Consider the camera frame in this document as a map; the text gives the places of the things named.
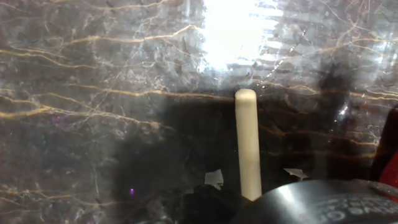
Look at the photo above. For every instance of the dark marble pattern mat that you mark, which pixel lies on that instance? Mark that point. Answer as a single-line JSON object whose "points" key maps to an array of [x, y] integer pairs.
{"points": [[93, 93]]}

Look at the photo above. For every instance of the red drum with white skin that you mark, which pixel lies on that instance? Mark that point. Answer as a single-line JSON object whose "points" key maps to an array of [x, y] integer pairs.
{"points": [[388, 174]]}

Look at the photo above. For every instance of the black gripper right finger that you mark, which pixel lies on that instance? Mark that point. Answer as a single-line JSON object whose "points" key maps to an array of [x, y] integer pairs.
{"points": [[295, 173]]}

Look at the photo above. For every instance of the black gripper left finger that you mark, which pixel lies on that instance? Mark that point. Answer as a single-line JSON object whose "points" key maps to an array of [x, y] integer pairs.
{"points": [[214, 193]]}

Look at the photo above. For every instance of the pale wooden drumstick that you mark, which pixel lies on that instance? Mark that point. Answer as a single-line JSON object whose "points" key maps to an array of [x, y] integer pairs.
{"points": [[247, 140]]}

